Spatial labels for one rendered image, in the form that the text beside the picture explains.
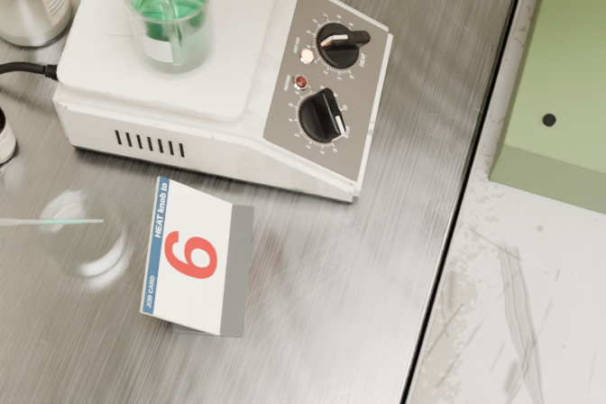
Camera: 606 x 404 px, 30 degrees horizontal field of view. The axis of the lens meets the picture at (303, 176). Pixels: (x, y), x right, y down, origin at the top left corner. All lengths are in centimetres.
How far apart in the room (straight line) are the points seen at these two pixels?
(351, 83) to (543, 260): 17
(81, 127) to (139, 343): 14
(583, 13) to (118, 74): 31
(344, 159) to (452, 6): 17
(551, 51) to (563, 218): 11
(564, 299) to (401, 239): 11
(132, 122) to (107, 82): 3
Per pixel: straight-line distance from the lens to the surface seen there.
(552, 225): 76
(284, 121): 71
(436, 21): 83
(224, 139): 70
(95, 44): 71
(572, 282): 75
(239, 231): 74
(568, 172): 73
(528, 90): 74
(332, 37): 73
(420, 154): 77
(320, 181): 72
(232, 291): 72
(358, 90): 75
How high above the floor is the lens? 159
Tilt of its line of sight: 65 degrees down
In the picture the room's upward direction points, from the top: 3 degrees clockwise
